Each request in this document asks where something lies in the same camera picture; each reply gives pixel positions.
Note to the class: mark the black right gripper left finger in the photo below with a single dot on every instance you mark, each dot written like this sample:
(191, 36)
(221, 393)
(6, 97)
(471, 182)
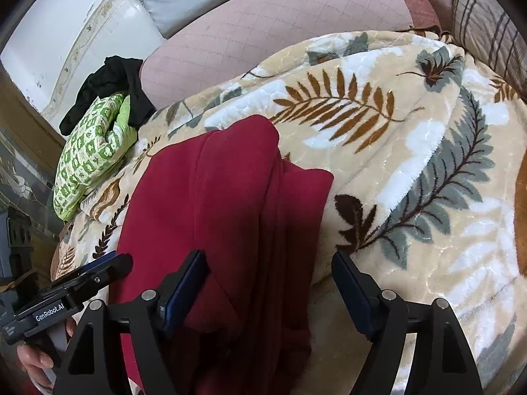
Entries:
(178, 291)

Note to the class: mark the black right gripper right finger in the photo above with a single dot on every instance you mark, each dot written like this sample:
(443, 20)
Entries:
(359, 293)

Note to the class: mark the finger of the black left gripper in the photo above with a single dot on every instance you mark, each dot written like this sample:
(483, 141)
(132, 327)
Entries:
(85, 282)

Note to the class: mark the dark red garment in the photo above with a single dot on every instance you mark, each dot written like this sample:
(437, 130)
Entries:
(257, 218)

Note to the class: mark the person's left hand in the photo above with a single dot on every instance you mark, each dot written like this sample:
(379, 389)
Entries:
(37, 363)

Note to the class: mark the green white patterned pillow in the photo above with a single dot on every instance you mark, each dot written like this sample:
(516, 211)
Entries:
(96, 144)

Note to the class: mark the leaf patterned beige blanket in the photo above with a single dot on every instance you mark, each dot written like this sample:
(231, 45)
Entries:
(427, 149)

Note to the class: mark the black garment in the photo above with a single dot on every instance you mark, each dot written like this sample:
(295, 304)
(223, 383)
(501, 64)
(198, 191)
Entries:
(117, 75)

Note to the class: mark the white ornate headboard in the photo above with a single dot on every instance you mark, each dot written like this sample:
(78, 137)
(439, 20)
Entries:
(59, 42)

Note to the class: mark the pink quilted cushion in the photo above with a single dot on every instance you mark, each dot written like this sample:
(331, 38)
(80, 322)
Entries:
(237, 35)

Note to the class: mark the striped beige quilt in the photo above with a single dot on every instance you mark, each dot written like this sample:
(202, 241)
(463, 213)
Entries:
(487, 32)

